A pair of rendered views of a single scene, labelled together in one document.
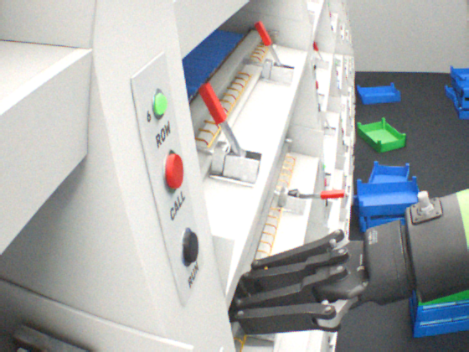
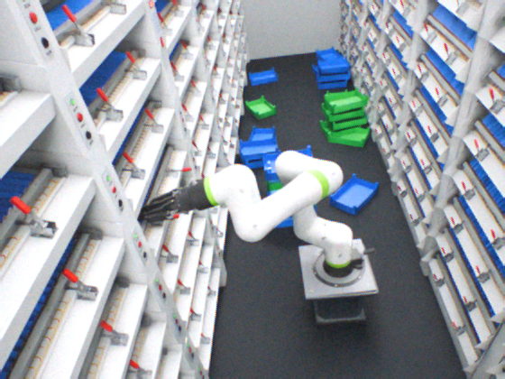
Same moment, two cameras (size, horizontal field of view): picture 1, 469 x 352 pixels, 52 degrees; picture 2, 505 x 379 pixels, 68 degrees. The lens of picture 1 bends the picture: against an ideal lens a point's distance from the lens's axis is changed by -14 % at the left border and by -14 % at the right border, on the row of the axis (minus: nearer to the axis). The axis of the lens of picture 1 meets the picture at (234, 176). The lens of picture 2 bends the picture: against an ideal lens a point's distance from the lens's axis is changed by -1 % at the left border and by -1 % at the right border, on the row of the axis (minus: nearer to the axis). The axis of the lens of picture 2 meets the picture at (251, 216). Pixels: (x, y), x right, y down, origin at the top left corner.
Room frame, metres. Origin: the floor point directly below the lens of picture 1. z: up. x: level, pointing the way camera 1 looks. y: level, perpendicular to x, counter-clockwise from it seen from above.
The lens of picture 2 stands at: (-0.56, -0.19, 1.77)
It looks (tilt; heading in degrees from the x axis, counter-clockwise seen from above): 42 degrees down; 353
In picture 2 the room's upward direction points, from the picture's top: 10 degrees counter-clockwise
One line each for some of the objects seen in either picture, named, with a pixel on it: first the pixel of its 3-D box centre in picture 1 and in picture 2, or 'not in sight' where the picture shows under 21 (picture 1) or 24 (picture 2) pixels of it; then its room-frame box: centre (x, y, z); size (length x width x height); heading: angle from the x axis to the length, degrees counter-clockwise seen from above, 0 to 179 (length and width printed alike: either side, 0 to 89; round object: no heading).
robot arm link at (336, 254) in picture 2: not in sight; (335, 243); (0.56, -0.70, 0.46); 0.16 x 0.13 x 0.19; 36
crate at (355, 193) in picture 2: not in sight; (353, 193); (1.31, -1.16, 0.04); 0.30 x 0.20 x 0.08; 123
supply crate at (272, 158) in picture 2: not in sight; (288, 162); (1.30, -0.71, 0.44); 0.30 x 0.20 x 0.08; 78
